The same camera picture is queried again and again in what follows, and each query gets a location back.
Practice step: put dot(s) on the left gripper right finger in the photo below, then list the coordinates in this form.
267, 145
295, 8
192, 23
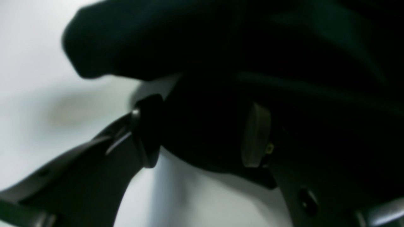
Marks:
324, 174

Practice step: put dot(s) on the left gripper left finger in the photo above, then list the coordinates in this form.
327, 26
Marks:
84, 186

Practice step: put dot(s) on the plain black T-shirt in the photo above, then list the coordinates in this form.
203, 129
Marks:
337, 62

